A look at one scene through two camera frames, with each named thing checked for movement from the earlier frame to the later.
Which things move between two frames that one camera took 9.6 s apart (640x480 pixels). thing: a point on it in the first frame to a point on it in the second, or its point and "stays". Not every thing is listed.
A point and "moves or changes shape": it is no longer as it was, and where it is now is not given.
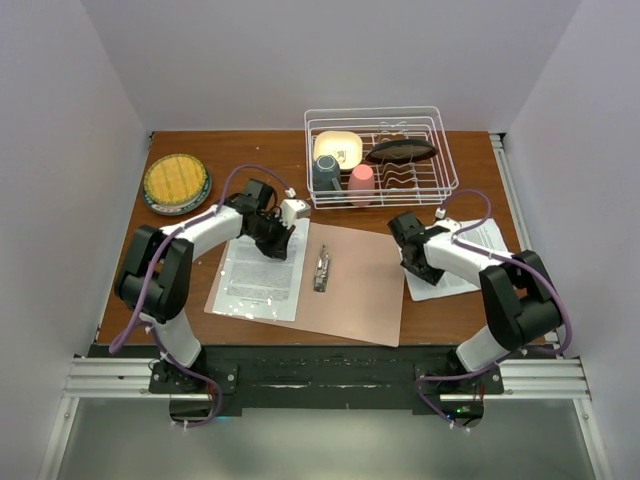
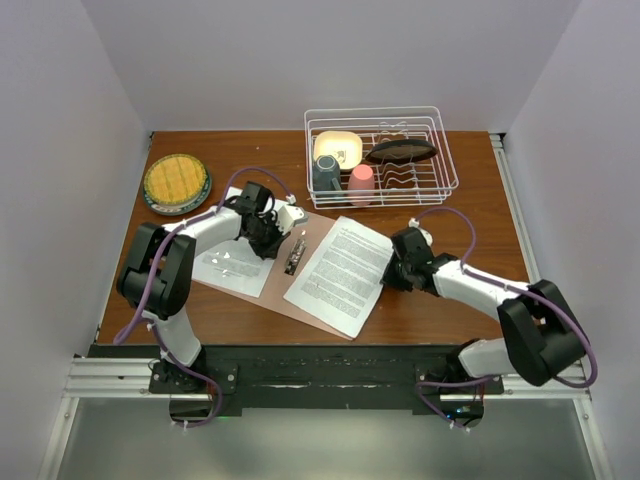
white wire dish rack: [379, 156] stays
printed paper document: [253, 284] moves or changes shape
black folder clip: [321, 271] to [296, 255]
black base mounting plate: [319, 376] stays
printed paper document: [483, 234] to [340, 282]
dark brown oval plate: [400, 151] stays
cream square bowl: [345, 146] stays
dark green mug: [326, 173] stays
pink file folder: [352, 285] to [290, 263]
